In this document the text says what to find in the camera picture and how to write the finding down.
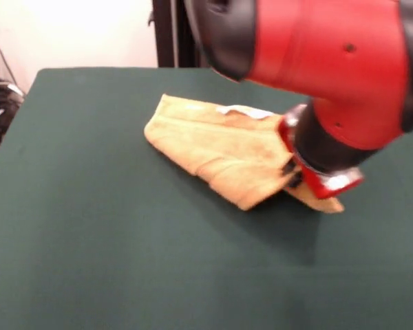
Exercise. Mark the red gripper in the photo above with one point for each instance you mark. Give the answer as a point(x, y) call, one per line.
point(316, 178)

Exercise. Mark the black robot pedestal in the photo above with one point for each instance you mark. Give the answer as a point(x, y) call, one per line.
point(168, 34)

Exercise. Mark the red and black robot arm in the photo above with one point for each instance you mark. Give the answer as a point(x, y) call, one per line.
point(330, 68)

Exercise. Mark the orange terry towel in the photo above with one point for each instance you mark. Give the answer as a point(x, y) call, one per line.
point(210, 148)

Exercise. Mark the dark green table cloth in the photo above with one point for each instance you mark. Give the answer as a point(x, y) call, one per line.
point(89, 223)

